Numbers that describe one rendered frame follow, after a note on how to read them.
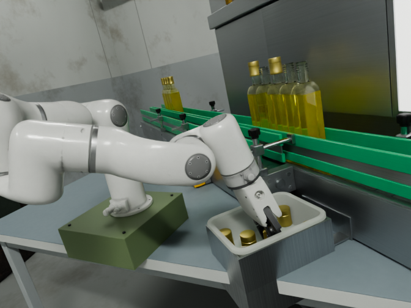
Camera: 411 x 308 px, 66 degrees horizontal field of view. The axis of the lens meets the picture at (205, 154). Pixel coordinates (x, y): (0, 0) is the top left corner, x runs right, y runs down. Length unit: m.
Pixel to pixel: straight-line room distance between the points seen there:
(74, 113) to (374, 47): 0.70
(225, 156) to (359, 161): 0.28
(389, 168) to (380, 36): 0.31
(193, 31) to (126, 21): 1.12
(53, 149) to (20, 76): 3.71
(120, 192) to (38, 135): 0.39
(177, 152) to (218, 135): 0.10
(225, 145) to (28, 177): 0.33
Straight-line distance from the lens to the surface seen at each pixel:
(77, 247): 0.95
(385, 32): 0.82
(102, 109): 0.84
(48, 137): 0.56
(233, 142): 0.58
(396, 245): 0.71
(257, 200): 0.62
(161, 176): 0.52
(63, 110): 0.78
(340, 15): 0.91
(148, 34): 4.83
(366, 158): 0.69
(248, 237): 0.71
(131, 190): 0.89
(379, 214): 0.70
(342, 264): 0.72
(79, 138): 0.55
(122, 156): 0.53
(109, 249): 0.85
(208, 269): 0.76
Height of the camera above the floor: 1.18
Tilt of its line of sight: 15 degrees down
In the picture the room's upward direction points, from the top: 13 degrees counter-clockwise
